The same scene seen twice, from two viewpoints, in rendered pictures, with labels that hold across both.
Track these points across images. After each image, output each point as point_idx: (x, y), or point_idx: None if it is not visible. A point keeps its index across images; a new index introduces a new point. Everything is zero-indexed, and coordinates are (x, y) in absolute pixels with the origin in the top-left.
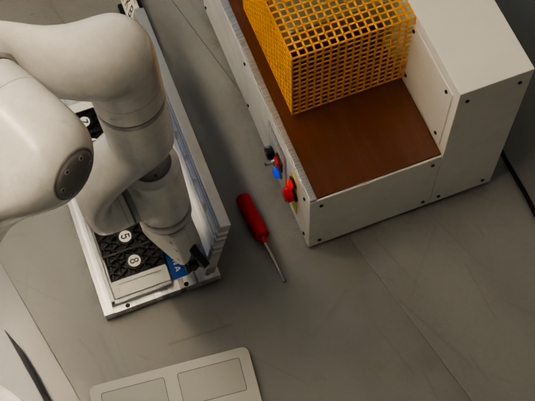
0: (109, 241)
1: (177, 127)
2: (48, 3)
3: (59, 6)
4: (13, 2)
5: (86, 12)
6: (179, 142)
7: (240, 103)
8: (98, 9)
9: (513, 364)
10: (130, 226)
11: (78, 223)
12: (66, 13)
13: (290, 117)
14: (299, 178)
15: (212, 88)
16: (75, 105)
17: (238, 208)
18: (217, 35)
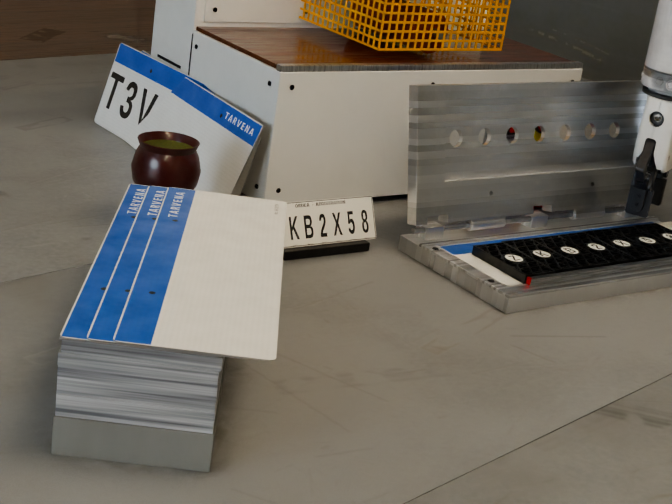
0: (662, 248)
1: (538, 121)
2: (297, 308)
3: (300, 301)
4: (308, 336)
5: (302, 282)
6: (548, 134)
7: (401, 202)
8: (294, 274)
9: (588, 134)
10: (631, 237)
11: (655, 270)
12: (311, 295)
13: (497, 60)
14: (563, 64)
15: (389, 214)
16: (486, 272)
17: (541, 210)
18: (318, 190)
